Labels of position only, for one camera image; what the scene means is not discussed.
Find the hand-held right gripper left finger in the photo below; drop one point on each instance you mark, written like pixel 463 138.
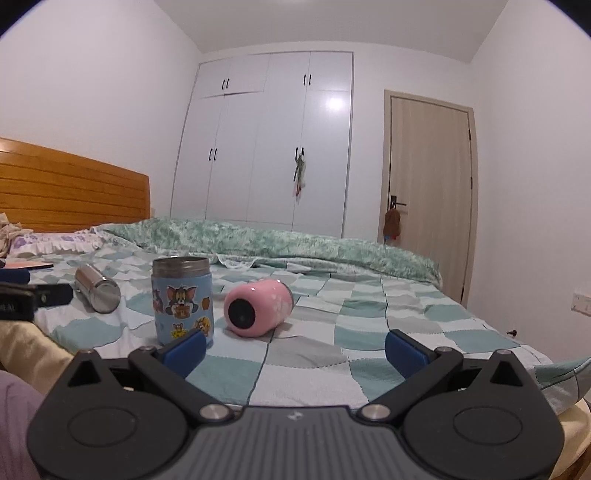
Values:
pixel 184 354

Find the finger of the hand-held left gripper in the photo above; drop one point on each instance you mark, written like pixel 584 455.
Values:
pixel 14 276
pixel 54 295

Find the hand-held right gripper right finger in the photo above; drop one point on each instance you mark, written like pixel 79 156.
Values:
pixel 405 354

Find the pink bottle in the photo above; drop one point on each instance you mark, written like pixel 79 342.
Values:
pixel 258 308

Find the silver steel cup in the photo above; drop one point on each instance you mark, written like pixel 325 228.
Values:
pixel 97 288

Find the blue cartoon cup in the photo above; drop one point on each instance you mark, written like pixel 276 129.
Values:
pixel 182 302

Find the pink flat book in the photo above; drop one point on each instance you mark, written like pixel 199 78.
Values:
pixel 27 265

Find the pale yellow cloth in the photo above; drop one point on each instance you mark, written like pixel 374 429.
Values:
pixel 577 429
pixel 25 344

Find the beige crumpled cloth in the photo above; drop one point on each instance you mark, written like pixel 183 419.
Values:
pixel 11 235

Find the purple floral pillow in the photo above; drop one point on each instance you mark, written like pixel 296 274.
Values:
pixel 55 241

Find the wooden headboard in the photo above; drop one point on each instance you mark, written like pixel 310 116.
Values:
pixel 69 194

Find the purple clothing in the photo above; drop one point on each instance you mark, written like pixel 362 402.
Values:
pixel 16 424

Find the brown plush toy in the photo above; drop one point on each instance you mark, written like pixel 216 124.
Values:
pixel 392 224

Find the green floral quilt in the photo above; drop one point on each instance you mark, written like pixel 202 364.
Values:
pixel 286 242

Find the light wooden door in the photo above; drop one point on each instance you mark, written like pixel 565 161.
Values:
pixel 429 194

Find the hanging tassel ornament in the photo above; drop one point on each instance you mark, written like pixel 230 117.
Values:
pixel 299 177

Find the white wardrobe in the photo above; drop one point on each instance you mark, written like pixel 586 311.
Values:
pixel 263 147

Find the white wall socket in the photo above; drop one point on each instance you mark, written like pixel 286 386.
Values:
pixel 581 303

